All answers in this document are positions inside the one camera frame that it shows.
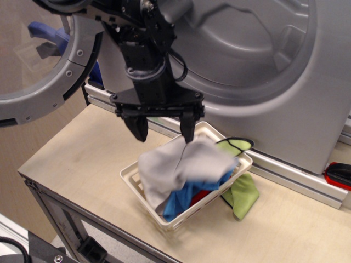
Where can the metal table frame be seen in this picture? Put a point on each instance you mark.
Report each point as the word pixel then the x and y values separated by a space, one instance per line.
pixel 67 219

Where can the red and black tool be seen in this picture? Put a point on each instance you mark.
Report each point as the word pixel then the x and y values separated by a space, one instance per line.
pixel 338 174

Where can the blue clamp behind door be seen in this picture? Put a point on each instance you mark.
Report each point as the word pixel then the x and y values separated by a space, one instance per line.
pixel 56 40

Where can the aluminium profile rail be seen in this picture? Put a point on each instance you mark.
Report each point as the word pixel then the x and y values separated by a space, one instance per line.
pixel 312 185

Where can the grey toy washing machine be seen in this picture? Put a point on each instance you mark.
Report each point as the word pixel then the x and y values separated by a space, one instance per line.
pixel 275 72

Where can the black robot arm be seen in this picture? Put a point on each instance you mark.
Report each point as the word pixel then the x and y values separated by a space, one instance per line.
pixel 145 38

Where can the green cloth black trim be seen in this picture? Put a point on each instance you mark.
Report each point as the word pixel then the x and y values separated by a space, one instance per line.
pixel 242 194

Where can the grey cloth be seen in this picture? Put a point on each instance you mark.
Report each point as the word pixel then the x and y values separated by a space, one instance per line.
pixel 168 167

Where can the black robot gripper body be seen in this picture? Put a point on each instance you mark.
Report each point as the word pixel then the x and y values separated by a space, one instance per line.
pixel 157 95

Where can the black bracket under table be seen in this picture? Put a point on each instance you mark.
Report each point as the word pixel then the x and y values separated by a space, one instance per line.
pixel 91 250

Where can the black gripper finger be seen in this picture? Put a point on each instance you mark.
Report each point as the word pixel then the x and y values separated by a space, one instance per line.
pixel 138 126
pixel 187 126

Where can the dark blue cloth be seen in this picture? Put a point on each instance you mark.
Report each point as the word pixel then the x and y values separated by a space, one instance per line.
pixel 179 200

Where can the white plastic basket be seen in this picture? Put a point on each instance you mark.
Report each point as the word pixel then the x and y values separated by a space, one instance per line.
pixel 131 176

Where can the red cloth black trim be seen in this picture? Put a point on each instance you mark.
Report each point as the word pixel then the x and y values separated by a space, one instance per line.
pixel 199 196

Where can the round grey washer door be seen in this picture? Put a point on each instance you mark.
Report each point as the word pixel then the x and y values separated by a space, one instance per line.
pixel 32 87

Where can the black device bottom left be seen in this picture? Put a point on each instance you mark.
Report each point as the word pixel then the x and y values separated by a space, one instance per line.
pixel 38 251

